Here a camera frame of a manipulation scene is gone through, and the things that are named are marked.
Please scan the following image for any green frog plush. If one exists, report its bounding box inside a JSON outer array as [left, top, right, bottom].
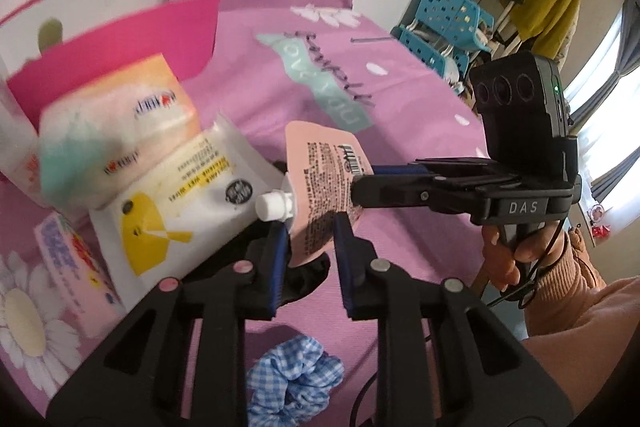
[[38, 17, 63, 54]]

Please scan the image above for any pink storage box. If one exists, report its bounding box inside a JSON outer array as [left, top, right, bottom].
[[1, 0, 220, 124]]

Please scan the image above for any small pink floral tissue pack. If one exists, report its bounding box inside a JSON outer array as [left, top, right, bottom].
[[34, 212, 125, 338]]

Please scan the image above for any blue gingham scrunchie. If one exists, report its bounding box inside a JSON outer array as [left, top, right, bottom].
[[246, 335, 345, 426]]

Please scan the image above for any pink floral tablecloth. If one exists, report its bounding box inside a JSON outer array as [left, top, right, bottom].
[[1, 0, 487, 426]]

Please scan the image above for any white pump lotion bottle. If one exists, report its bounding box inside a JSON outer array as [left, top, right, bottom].
[[1, 80, 44, 206]]

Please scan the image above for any right hand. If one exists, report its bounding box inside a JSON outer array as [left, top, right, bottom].
[[482, 222, 567, 291]]

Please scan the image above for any black cloth item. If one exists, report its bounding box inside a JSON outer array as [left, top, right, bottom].
[[278, 253, 331, 308]]

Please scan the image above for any pastel tissue pack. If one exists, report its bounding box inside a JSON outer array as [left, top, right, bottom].
[[39, 54, 201, 216]]

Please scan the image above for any blue plastic rack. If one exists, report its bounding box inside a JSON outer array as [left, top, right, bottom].
[[390, 0, 495, 80]]

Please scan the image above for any pink spout pouch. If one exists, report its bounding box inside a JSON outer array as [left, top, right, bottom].
[[255, 120, 373, 268]]

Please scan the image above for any white yellow wet wipes pack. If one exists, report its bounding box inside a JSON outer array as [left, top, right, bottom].
[[90, 116, 283, 310]]

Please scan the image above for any right forearm pink sleeve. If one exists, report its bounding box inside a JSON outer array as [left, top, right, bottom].
[[524, 229, 639, 426]]

